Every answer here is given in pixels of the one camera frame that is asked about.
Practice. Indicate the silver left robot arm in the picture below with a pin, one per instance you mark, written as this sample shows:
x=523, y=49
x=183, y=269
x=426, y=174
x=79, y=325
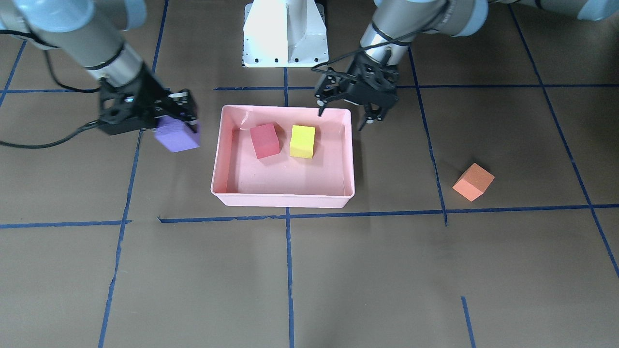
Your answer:
x=396, y=23

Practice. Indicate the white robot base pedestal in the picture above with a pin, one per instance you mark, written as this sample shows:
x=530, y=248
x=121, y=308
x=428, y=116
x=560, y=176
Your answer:
x=284, y=34

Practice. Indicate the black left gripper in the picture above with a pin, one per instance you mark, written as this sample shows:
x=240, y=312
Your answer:
x=366, y=70

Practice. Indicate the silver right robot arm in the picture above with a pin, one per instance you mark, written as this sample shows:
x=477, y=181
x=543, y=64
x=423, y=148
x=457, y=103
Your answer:
x=90, y=32

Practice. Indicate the pink foam block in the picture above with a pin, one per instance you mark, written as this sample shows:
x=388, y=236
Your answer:
x=265, y=140

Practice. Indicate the pink plastic bin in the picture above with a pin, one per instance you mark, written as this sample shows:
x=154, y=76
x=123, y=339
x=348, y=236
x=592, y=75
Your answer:
x=324, y=181

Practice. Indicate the purple foam block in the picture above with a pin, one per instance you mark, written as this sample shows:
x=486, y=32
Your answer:
x=175, y=135

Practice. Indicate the orange foam block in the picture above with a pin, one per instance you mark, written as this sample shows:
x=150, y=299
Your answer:
x=474, y=182

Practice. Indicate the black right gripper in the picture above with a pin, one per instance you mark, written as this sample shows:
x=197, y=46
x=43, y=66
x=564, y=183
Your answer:
x=148, y=91

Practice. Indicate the yellow foam block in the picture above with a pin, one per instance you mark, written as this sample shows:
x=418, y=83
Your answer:
x=302, y=141

